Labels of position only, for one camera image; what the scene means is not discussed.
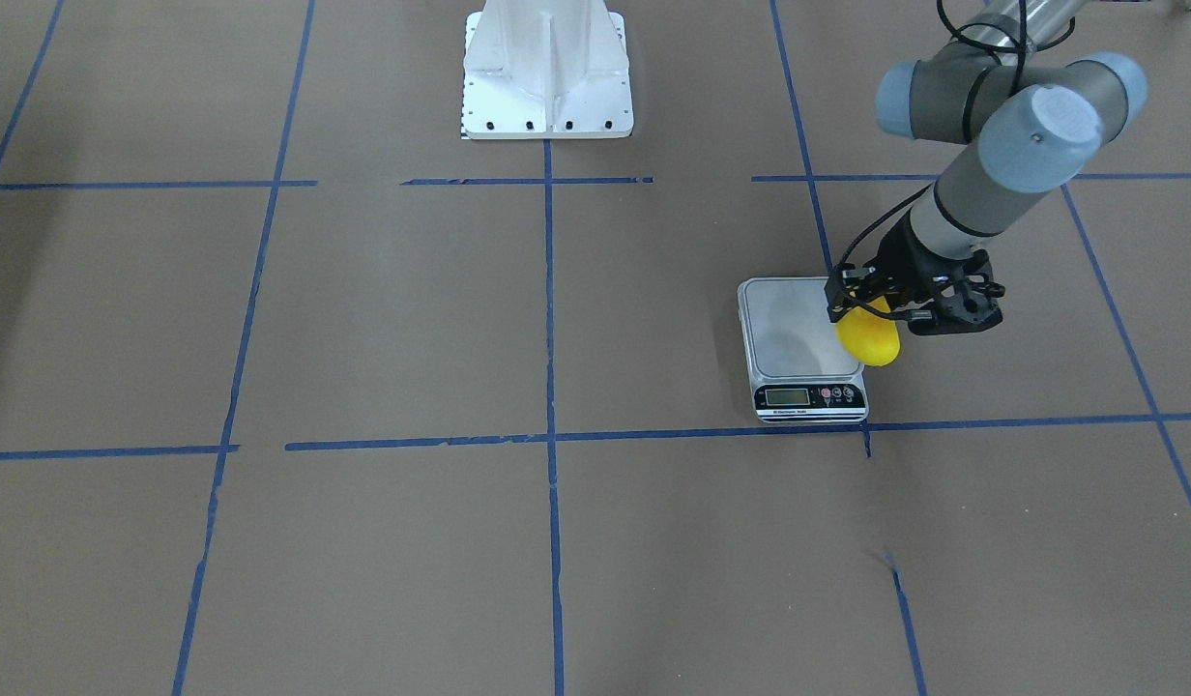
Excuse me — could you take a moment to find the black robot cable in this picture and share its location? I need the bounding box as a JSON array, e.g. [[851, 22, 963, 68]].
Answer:
[[833, 0, 1081, 291]]

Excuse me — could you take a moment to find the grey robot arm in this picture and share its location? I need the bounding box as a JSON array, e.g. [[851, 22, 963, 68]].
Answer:
[[825, 1, 1149, 336]]

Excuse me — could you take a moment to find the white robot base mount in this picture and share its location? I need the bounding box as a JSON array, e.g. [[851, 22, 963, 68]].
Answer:
[[460, 1, 635, 139]]

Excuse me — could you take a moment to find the yellow mango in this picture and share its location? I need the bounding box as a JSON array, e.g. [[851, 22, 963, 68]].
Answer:
[[834, 305, 902, 368]]

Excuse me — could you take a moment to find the silver digital kitchen scale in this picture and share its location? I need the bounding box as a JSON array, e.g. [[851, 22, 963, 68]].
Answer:
[[737, 276, 869, 424]]

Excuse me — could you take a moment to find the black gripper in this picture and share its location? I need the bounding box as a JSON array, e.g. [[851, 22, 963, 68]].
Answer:
[[825, 224, 1003, 336]]

